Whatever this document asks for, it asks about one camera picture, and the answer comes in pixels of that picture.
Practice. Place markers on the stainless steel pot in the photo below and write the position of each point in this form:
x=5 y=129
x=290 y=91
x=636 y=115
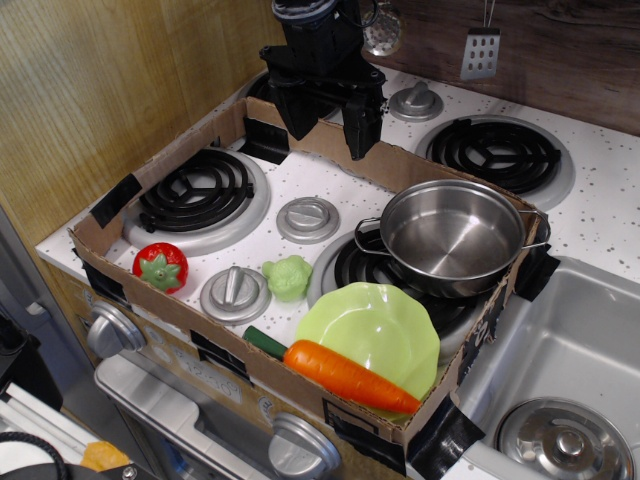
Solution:
x=452 y=238

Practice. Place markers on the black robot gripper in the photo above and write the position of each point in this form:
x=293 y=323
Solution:
x=321 y=65

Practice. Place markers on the light green plastic plate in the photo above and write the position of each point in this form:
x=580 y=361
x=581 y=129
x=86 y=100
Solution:
x=381 y=328

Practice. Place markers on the silver oven door handle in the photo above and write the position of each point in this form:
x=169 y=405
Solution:
x=172 y=414

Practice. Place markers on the silver pot lid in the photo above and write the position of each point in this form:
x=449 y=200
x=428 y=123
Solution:
x=563 y=439

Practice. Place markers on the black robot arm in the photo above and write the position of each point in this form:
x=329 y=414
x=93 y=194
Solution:
x=305 y=7

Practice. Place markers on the silver oven knob left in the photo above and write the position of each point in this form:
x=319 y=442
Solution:
x=112 y=332

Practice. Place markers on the silver oven knob right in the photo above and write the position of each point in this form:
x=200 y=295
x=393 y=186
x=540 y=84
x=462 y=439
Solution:
x=298 y=450

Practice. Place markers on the orange yellow object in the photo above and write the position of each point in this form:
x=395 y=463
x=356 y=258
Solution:
x=101 y=456

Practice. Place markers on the front left stove burner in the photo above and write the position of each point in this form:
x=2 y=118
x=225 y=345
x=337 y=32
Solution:
x=211 y=202

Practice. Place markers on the silver stove knob back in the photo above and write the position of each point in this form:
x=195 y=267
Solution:
x=416 y=104

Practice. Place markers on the hanging silver spatula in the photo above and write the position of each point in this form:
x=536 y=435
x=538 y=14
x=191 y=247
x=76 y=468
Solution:
x=481 y=52

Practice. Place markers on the silver stove knob front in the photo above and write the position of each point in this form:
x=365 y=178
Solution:
x=235 y=296

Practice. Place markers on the red toy strawberry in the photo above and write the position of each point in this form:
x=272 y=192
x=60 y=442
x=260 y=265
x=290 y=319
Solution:
x=163 y=266

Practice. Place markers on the green toy lettuce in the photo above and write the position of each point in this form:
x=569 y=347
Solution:
x=288 y=278

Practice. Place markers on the hanging silver skimmer ladle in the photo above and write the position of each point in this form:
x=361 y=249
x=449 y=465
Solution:
x=384 y=28

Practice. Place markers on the silver oven knob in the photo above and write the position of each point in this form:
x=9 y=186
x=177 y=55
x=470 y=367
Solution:
x=298 y=450
x=112 y=332

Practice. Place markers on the silver stove knob centre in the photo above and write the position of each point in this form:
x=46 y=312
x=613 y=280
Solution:
x=308 y=220

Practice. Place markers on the stove burner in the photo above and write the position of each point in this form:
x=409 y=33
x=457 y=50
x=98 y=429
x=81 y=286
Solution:
x=211 y=202
x=343 y=262
x=511 y=153
x=259 y=88

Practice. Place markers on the front right stove burner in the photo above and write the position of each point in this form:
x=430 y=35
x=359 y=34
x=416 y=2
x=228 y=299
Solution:
x=343 y=262

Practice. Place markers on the brown cardboard fence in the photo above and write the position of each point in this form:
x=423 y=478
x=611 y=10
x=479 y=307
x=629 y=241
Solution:
x=210 y=260

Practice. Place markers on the back right stove burner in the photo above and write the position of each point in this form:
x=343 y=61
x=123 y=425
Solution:
x=511 y=153

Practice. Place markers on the silver stove knob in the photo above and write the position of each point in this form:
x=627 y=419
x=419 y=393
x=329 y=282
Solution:
x=235 y=296
x=416 y=104
x=308 y=220

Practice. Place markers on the orange toy carrot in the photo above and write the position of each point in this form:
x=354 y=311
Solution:
x=336 y=373

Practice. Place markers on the grey toy sink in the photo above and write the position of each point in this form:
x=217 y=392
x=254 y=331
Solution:
x=578 y=339

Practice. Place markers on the back left stove burner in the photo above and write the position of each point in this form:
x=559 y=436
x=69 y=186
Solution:
x=259 y=88

